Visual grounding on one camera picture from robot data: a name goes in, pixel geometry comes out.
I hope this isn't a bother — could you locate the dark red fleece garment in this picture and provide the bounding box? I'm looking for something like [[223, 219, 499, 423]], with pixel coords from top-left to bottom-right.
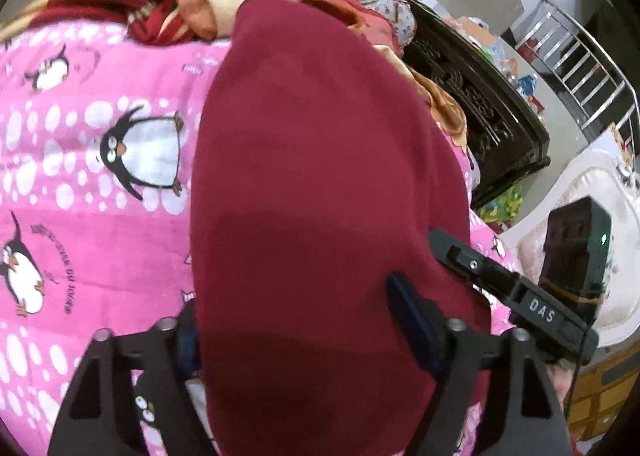
[[191, 0, 490, 455]]

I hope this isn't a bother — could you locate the person right hand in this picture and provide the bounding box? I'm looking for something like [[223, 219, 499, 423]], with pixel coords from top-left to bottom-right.
[[546, 360, 574, 410]]

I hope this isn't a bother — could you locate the metal stair railing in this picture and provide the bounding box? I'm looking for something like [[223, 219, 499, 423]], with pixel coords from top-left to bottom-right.
[[516, 0, 639, 159]]

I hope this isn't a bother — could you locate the pink penguin print blanket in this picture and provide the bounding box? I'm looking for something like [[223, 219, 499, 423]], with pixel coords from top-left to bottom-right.
[[1, 20, 514, 455]]

